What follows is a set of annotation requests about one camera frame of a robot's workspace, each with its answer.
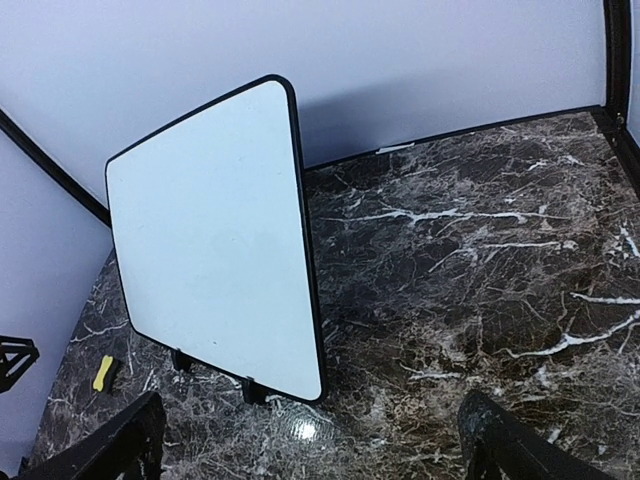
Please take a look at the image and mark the yellow black eraser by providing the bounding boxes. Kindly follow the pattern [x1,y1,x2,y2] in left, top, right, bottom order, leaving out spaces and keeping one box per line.
[92,355,120,393]

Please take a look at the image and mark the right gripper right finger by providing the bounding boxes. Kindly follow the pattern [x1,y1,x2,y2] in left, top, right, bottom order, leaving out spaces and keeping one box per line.
[457,390,610,479]

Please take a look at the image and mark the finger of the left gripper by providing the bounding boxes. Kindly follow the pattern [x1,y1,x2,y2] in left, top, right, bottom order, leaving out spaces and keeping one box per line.
[0,337,40,393]

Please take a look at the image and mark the black frame post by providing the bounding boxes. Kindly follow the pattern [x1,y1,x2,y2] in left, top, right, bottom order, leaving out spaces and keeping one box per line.
[603,0,639,150]
[0,111,111,228]

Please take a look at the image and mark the right black frame post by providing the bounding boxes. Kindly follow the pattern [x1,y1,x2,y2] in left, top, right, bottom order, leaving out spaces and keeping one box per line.
[603,0,639,150]

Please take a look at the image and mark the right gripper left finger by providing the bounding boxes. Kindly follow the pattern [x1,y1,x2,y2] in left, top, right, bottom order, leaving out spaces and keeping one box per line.
[18,391,166,479]

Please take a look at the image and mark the white whiteboard black frame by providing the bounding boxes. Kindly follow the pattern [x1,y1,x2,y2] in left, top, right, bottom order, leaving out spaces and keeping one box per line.
[105,74,327,404]

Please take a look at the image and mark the black wire board stand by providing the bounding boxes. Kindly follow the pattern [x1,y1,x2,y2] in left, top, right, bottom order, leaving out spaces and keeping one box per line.
[170,349,270,405]

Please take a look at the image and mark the left black frame post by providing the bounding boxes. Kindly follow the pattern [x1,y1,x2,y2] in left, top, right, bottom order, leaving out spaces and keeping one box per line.
[0,111,111,228]

